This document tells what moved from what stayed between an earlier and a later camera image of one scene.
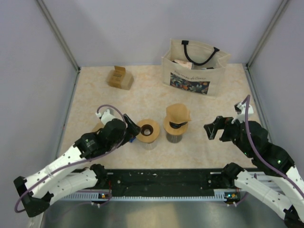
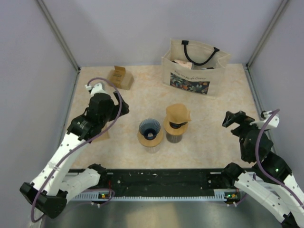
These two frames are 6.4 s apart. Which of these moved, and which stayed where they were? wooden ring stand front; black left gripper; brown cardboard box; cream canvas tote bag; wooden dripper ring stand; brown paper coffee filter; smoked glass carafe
Moved: wooden ring stand front; black left gripper
Stayed: brown paper coffee filter; cream canvas tote bag; brown cardboard box; smoked glass carafe; wooden dripper ring stand
